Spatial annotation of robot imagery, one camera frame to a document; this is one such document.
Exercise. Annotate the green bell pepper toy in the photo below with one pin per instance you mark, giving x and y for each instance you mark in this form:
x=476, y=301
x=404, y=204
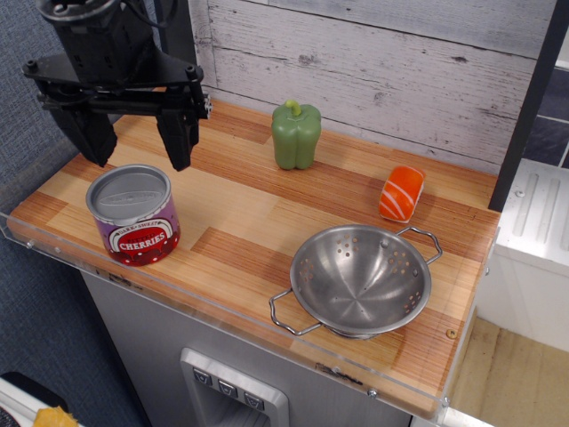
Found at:
x=296, y=129

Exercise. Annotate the white black object bottom left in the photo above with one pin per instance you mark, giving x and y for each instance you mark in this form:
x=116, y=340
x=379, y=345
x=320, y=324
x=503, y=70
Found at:
x=22, y=397

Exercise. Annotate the black vertical post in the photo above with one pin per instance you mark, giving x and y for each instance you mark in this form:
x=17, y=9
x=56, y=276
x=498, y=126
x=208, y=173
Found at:
x=544, y=67

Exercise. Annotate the steel colander with handles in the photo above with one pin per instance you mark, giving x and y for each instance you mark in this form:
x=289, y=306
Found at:
x=361, y=281

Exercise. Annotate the white toy sink unit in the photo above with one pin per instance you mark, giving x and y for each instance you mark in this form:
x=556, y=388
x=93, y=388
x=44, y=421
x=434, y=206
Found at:
x=525, y=285

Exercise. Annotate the grey toy fridge cabinet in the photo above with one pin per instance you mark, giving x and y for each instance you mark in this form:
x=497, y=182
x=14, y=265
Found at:
x=192, y=370

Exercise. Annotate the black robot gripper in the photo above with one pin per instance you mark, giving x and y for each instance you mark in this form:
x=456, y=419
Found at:
x=111, y=64

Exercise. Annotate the orange salmon sushi toy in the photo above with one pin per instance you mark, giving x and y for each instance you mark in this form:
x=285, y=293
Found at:
x=401, y=193

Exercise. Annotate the red cherries can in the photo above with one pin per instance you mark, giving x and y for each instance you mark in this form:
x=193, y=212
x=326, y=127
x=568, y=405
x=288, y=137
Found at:
x=133, y=208

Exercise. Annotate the clear acrylic table guard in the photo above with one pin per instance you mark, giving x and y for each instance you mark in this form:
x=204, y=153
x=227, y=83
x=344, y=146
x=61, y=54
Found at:
x=242, y=220

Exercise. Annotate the yellow object at corner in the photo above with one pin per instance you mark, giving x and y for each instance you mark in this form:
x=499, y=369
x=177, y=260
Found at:
x=54, y=417

